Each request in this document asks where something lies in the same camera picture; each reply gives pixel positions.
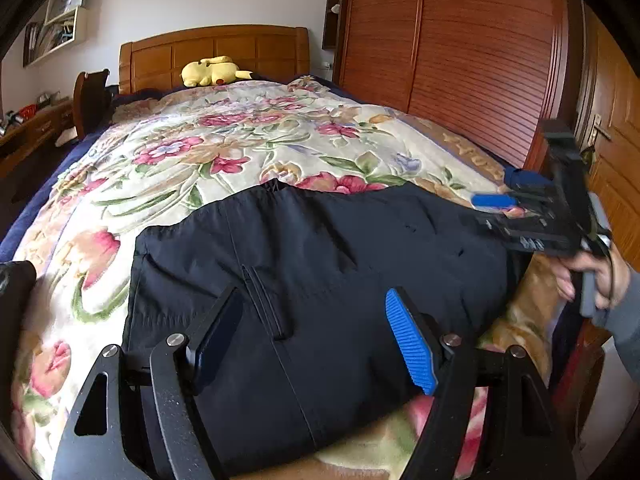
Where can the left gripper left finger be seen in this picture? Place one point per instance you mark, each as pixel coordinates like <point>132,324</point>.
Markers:
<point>106,435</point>

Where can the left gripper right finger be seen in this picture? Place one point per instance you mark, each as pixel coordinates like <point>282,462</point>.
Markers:
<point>521,435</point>

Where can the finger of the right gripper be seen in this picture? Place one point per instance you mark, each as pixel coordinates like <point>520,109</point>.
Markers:
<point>494,201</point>
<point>520,179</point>

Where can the black trench coat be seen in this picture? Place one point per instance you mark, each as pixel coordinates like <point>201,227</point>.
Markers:
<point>313,357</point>

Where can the person's right hand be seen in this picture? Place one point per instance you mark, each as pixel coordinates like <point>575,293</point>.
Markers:
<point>612,276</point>

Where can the wooden louvered wardrobe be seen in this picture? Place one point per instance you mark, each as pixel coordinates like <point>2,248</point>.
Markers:
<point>490,70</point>

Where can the wooden door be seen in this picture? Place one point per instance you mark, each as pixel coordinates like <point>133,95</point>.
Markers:
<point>608,126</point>

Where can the folded dark grey jacket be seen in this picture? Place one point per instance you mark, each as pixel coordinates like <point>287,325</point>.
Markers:
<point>17,279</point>

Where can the blue bed sheet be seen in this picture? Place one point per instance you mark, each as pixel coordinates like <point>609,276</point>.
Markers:
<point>18,227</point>

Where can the wooden headboard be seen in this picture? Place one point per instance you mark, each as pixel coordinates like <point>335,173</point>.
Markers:
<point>279,53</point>

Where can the floral bed blanket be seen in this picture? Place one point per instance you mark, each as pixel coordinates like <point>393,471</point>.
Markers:
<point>160,159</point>

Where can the yellow plush toy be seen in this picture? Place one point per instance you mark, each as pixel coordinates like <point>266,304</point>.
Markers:
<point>213,72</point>

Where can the long wooden desk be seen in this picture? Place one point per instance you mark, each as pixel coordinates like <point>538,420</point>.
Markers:
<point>21,142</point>

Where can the wooden chair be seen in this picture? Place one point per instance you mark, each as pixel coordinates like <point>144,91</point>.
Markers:
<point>90,101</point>

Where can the red bowl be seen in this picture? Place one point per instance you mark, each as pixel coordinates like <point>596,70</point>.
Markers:
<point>28,111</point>

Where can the white wall shelf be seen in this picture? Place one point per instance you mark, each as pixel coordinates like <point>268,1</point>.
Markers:
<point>57,25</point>

